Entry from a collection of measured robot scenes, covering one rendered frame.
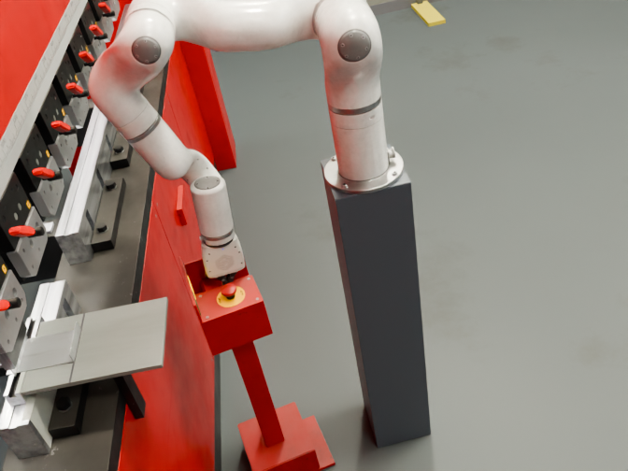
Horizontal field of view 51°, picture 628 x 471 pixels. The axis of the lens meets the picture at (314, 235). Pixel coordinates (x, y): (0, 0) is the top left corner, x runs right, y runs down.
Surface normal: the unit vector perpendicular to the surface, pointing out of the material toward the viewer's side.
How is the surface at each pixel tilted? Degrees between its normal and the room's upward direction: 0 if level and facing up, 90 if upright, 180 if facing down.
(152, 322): 0
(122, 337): 0
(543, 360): 0
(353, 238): 90
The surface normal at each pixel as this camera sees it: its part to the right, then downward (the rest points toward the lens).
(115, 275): -0.15, -0.77
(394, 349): 0.18, 0.60
